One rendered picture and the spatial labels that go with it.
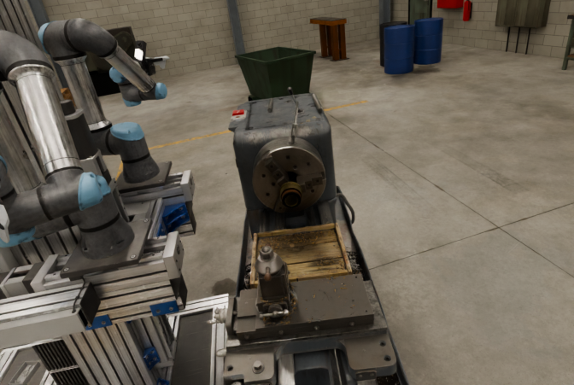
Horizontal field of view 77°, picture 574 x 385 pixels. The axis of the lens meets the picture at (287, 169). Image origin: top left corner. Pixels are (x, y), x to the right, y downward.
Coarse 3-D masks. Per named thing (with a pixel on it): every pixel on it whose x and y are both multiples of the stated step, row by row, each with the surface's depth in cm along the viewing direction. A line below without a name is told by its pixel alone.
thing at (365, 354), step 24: (288, 336) 103; (312, 336) 102; (336, 336) 102; (360, 336) 102; (384, 336) 101; (240, 360) 100; (264, 360) 99; (360, 360) 96; (384, 360) 95; (264, 384) 94
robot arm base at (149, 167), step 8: (128, 160) 149; (136, 160) 149; (144, 160) 151; (152, 160) 155; (128, 168) 150; (136, 168) 150; (144, 168) 151; (152, 168) 154; (128, 176) 151; (136, 176) 150; (144, 176) 151; (152, 176) 154
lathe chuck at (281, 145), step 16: (272, 144) 152; (288, 144) 148; (304, 144) 152; (256, 160) 153; (288, 160) 149; (304, 160) 149; (320, 160) 151; (256, 176) 151; (256, 192) 155; (272, 192) 155; (320, 192) 156; (272, 208) 158; (288, 208) 159; (304, 208) 159
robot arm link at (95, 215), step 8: (96, 176) 106; (104, 184) 105; (104, 192) 104; (104, 200) 104; (112, 200) 108; (88, 208) 102; (96, 208) 103; (104, 208) 105; (112, 208) 107; (64, 216) 99; (72, 216) 100; (80, 216) 101; (88, 216) 102; (96, 216) 103; (104, 216) 105; (112, 216) 107; (72, 224) 102; (80, 224) 104; (88, 224) 104; (96, 224) 104
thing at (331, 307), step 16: (304, 288) 112; (320, 288) 111; (352, 288) 110; (240, 304) 110; (256, 304) 109; (304, 304) 107; (320, 304) 106; (336, 304) 105; (352, 304) 104; (368, 304) 104; (240, 320) 105; (256, 320) 103; (272, 320) 103; (288, 320) 102; (304, 320) 101; (320, 320) 101; (336, 320) 101; (352, 320) 101; (368, 320) 102; (240, 336) 103; (256, 336) 103
